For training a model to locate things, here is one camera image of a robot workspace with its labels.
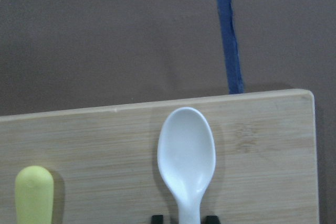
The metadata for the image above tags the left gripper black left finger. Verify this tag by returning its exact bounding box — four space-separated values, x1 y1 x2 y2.
151 215 164 224

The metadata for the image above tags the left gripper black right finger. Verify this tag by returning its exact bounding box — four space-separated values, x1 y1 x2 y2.
204 215 220 224

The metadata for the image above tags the white plastic spoon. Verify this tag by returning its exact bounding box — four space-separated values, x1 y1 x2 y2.
157 107 216 223

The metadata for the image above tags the wooden cutting board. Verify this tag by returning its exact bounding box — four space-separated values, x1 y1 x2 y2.
1 89 319 223

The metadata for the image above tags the yellow plastic knife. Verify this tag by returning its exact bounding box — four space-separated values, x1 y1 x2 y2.
15 166 54 224

